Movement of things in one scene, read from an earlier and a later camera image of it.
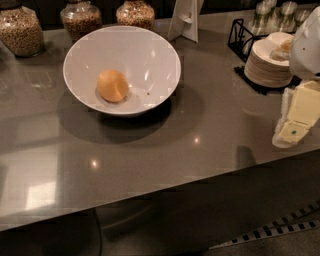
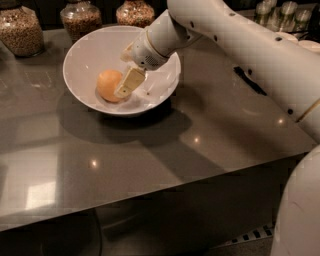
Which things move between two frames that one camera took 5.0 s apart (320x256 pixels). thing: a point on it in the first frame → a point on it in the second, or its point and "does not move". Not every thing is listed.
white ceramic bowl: (147, 59) does not move
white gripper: (306, 53) → (144, 52)
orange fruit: (112, 85) does not move
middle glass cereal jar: (79, 18) does not move
